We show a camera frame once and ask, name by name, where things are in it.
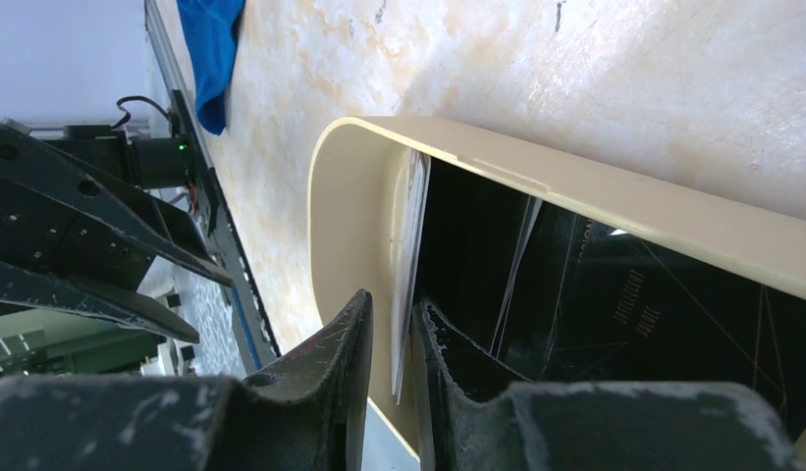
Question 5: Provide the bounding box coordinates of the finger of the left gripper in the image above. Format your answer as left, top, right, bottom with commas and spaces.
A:
0, 123, 233, 286
0, 261, 200, 343

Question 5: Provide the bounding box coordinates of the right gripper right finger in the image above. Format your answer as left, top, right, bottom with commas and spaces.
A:
411, 301, 800, 470

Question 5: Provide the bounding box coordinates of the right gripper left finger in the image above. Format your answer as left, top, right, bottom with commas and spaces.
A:
0, 290, 373, 470

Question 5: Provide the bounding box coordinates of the beige oval tray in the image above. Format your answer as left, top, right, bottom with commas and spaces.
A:
307, 117, 806, 470

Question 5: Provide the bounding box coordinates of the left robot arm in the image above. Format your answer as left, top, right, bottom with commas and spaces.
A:
0, 92, 233, 343

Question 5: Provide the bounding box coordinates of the white card in tray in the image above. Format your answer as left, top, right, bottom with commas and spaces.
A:
391, 149, 431, 403

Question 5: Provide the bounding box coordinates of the blue cloth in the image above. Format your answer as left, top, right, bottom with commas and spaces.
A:
177, 0, 245, 135

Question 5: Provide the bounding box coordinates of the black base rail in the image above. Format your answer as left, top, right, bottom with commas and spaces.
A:
170, 89, 281, 376

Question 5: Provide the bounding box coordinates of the aluminium frame rail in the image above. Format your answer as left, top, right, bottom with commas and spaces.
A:
143, 0, 180, 112

